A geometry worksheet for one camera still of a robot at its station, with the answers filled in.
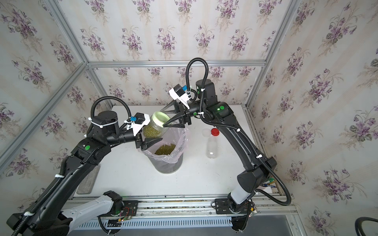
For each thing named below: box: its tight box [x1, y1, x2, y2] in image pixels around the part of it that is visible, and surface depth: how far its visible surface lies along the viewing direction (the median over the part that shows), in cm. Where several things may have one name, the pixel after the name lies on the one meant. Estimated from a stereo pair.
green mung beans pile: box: [154, 143, 177, 156], surface depth 93 cm
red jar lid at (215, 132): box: [210, 127, 220, 137], surface depth 105 cm
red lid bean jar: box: [206, 128, 221, 160], surface depth 96 cm
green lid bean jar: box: [142, 111, 171, 139], surface depth 53 cm
